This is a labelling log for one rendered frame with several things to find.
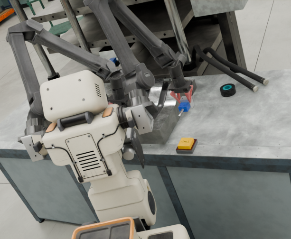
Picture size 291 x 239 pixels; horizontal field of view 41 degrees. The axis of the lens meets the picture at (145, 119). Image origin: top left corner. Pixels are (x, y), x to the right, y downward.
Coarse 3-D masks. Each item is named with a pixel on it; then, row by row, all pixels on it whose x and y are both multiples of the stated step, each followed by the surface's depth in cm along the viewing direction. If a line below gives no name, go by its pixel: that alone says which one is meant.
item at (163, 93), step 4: (156, 80) 210; (160, 80) 209; (164, 84) 208; (168, 84) 213; (164, 88) 207; (148, 92) 209; (160, 92) 204; (164, 92) 203; (148, 96) 207; (160, 96) 203; (164, 96) 202; (160, 100) 202; (164, 100) 201; (160, 104) 201; (160, 108) 199; (152, 116) 194; (156, 116) 192
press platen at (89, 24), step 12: (156, 0) 302; (180, 0) 282; (132, 12) 297; (144, 12) 287; (156, 12) 278; (180, 12) 260; (192, 12) 260; (84, 24) 314; (96, 24) 303; (120, 24) 283; (144, 24) 265; (156, 24) 257; (168, 24) 249; (72, 36) 298; (84, 36) 288; (96, 36) 278; (132, 36) 255; (156, 36) 247; (168, 36) 244; (48, 48) 293
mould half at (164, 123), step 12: (156, 84) 209; (192, 84) 215; (156, 96) 204; (168, 96) 201; (180, 96) 201; (168, 108) 196; (156, 120) 188; (168, 120) 189; (156, 132) 183; (168, 132) 189
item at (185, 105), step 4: (184, 96) 184; (180, 100) 183; (184, 100) 182; (192, 100) 184; (180, 104) 182; (184, 104) 181; (188, 104) 181; (192, 104) 183; (180, 108) 180; (184, 108) 179; (188, 108) 181; (192, 108) 183; (180, 112) 177
